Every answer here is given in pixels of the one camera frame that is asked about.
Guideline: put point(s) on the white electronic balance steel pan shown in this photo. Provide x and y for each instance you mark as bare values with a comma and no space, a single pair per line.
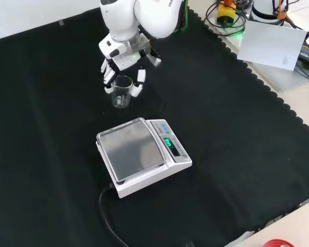
134,149

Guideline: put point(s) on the black bench cloth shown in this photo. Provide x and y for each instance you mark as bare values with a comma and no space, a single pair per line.
221,128

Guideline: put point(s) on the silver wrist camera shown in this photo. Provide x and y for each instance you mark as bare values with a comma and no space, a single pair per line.
155,61

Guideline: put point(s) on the grey cloth clip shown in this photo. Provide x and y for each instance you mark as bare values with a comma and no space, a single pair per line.
61,22

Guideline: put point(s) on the yellow stop button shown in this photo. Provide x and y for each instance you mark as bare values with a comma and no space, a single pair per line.
225,13

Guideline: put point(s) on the red round object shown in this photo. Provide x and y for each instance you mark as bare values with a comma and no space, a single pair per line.
278,244

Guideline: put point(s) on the clear glass beaker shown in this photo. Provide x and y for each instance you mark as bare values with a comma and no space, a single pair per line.
118,99

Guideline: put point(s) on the white cylindrical pedestal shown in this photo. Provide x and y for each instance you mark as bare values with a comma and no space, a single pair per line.
262,9

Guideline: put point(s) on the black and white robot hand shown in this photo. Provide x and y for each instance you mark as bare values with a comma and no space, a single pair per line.
118,60

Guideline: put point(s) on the pale board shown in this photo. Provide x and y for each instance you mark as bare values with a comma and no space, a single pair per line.
270,43

